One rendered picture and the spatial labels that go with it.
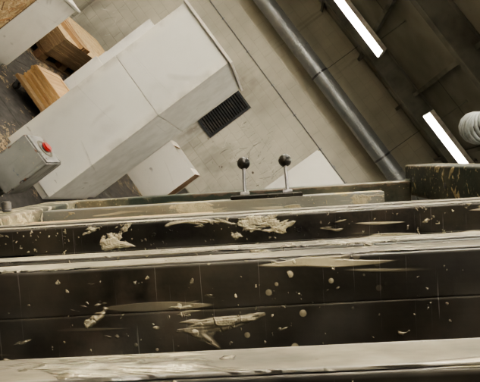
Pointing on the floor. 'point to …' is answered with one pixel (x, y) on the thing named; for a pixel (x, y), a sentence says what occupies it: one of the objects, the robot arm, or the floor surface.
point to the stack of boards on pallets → (67, 48)
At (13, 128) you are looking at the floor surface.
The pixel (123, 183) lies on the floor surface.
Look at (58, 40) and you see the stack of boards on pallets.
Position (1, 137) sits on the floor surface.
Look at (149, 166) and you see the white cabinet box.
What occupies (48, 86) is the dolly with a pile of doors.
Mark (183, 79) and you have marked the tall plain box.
